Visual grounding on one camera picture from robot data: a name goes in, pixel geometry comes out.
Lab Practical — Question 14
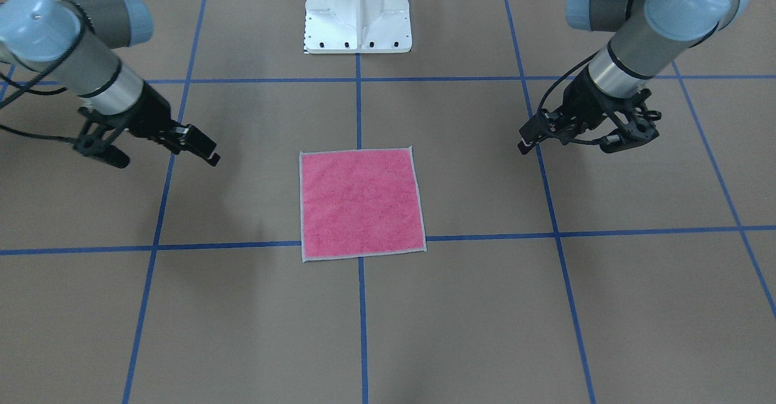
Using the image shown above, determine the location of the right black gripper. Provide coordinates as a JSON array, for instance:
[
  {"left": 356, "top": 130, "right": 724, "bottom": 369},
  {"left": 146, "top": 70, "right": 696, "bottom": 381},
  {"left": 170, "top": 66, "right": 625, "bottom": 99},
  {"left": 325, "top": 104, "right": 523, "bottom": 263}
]
[{"left": 118, "top": 82, "right": 221, "bottom": 167}]

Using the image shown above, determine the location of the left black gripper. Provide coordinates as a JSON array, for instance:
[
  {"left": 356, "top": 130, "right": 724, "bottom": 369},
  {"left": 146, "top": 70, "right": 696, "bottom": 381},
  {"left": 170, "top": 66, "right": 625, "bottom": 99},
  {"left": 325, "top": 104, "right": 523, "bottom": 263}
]
[{"left": 518, "top": 70, "right": 631, "bottom": 155}]

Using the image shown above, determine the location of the pink and grey towel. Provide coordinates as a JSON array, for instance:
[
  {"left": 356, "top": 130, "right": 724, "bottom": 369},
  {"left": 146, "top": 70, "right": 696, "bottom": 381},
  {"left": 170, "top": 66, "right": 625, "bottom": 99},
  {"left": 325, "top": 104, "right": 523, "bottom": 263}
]
[{"left": 298, "top": 147, "right": 427, "bottom": 262}]

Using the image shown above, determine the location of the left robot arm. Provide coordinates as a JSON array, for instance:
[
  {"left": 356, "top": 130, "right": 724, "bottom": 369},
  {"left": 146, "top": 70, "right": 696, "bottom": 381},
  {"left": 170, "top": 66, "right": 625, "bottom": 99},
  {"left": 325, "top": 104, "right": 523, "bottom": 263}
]
[{"left": 518, "top": 0, "right": 749, "bottom": 155}]

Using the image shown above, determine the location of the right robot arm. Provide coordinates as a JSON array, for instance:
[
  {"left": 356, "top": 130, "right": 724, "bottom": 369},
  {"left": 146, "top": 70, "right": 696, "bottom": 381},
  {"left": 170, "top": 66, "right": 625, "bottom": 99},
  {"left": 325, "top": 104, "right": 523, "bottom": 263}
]
[{"left": 1, "top": 0, "right": 220, "bottom": 169}]

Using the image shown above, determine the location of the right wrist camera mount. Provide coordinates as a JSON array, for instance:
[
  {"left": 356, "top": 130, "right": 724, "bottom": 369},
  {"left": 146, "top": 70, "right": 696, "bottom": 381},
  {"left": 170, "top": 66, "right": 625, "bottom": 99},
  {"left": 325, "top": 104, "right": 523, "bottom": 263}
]
[{"left": 72, "top": 106, "right": 131, "bottom": 169}]

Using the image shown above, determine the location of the white pedestal column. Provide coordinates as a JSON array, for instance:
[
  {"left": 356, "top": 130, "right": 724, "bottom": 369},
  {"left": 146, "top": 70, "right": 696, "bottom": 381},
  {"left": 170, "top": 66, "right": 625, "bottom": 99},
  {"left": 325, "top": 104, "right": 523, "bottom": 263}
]
[{"left": 303, "top": 0, "right": 413, "bottom": 54}]

